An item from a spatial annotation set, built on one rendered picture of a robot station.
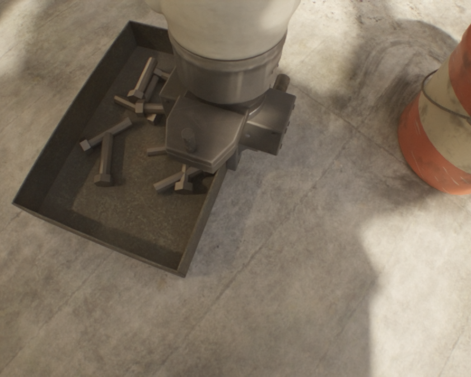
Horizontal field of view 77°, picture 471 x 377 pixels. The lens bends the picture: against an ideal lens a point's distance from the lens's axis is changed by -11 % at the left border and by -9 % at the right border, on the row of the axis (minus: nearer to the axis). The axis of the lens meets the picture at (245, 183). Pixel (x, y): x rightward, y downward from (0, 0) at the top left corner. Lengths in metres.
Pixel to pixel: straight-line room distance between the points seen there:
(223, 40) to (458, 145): 0.36
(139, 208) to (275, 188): 0.19
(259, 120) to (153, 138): 0.23
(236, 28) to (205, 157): 0.11
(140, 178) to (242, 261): 0.19
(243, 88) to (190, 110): 0.05
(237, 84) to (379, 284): 0.34
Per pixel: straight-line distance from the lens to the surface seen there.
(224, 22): 0.20
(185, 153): 0.26
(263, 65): 0.25
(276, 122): 0.32
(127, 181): 0.49
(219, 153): 0.26
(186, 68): 0.26
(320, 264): 0.46
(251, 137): 0.34
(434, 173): 0.54
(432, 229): 0.54
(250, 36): 0.21
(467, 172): 0.52
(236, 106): 0.29
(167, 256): 0.45
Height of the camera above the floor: 0.44
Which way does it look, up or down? 68 degrees down
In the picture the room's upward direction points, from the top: 7 degrees clockwise
